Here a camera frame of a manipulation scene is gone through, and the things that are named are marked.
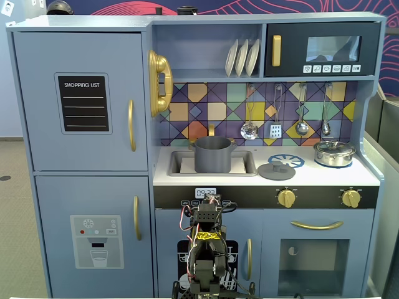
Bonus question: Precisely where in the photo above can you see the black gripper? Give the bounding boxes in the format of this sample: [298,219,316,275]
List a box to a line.
[195,202,223,225]

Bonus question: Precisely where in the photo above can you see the gray round lid with knob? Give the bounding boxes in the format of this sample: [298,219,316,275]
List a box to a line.
[257,161,296,181]

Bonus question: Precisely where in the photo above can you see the shiny steel pot lid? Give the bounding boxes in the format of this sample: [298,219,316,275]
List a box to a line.
[314,140,355,154]

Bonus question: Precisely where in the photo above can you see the gray plastic pot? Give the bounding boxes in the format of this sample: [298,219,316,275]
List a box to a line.
[188,136,238,174]

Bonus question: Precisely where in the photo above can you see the gray sink basin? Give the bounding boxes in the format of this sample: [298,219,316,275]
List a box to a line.
[168,149,258,178]

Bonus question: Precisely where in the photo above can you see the blue oven door with window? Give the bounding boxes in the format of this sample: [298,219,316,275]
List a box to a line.
[261,209,375,298]

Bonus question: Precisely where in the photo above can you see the gold stove knob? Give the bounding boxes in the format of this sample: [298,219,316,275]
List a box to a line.
[277,189,297,209]
[341,189,362,209]

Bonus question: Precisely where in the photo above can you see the gold toy faucet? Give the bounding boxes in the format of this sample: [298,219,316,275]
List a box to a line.
[188,123,238,150]

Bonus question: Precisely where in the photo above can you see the steel skimmer spoon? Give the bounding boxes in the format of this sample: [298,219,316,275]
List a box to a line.
[240,84,259,141]

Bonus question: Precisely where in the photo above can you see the steel slotted spatula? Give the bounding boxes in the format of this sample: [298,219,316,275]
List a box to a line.
[269,84,284,140]

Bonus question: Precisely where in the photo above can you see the steel ladle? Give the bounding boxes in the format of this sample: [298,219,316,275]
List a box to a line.
[295,83,309,136]

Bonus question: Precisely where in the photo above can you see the gray ice dispenser panel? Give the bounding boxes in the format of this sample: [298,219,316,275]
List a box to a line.
[69,214,125,270]

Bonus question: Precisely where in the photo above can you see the small steel spoon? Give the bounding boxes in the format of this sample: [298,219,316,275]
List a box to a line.
[321,83,334,136]

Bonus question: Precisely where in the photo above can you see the blue freezer door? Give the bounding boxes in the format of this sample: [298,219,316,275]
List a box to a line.
[34,176,154,298]

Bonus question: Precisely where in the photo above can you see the white toy plate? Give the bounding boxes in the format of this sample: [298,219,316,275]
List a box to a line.
[245,38,261,77]
[224,39,239,78]
[235,39,249,78]

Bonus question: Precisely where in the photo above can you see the gold toy telephone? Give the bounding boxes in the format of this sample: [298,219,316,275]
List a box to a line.
[148,49,174,118]

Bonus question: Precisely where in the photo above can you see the black shopping list chalkboard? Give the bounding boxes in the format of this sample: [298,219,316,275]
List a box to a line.
[54,72,113,135]

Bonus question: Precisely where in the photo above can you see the blue wooden toy kitchen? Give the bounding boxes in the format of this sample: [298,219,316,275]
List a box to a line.
[6,11,387,298]

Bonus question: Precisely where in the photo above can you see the gray desk divider panel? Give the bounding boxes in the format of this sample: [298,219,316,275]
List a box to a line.
[363,83,399,298]

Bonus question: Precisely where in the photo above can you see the black toy microwave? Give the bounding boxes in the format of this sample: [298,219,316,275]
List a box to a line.
[264,21,382,78]

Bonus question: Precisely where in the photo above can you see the black cylindrical object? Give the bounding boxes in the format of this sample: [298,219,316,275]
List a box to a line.
[176,5,198,16]

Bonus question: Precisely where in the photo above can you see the blue fridge door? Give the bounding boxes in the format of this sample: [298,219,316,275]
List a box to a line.
[12,31,149,172]

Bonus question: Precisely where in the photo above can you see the black helmet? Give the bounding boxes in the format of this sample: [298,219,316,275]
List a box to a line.
[46,0,75,16]

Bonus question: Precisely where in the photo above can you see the gold dishwasher door handle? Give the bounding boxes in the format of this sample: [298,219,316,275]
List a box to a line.
[246,238,252,281]

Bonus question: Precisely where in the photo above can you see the gold freezer door handle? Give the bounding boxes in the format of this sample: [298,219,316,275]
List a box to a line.
[133,195,142,241]

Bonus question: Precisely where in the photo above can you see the gold oven handle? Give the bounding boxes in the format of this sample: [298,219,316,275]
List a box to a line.
[290,220,344,231]

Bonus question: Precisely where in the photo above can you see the gold fridge door handle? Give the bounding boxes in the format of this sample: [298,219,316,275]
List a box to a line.
[128,99,137,153]

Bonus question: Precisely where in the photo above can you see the gold microwave handle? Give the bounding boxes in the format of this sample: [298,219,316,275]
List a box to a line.
[271,34,282,67]

